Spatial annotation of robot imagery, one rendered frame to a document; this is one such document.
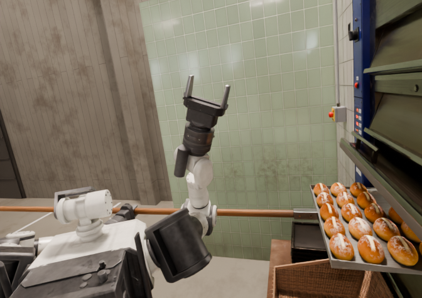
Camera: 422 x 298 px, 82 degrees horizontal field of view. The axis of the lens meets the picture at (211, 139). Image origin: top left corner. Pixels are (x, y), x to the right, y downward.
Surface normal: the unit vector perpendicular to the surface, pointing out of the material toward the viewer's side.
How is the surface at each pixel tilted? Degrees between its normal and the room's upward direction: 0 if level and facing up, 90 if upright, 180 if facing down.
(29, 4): 90
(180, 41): 90
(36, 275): 1
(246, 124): 90
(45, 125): 90
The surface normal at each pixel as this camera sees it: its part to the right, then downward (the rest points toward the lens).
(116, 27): -0.30, 0.22
